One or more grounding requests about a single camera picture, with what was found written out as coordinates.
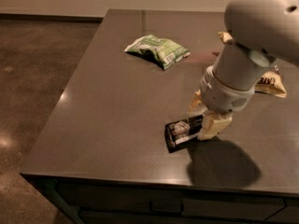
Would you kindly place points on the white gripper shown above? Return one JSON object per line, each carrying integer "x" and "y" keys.
{"x": 223, "y": 96}

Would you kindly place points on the black rxbar chocolate wrapper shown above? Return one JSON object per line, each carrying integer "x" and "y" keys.
{"x": 177, "y": 133}

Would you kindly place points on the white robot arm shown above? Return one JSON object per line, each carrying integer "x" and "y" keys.
{"x": 262, "y": 32}

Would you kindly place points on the brown sea salt chip bag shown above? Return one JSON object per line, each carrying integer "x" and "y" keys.
{"x": 271, "y": 81}

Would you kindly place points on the green jalapeno chip bag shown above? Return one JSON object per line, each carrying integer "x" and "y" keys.
{"x": 163, "y": 51}

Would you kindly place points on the dark counter drawer front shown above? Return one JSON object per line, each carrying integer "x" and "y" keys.
{"x": 129, "y": 205}

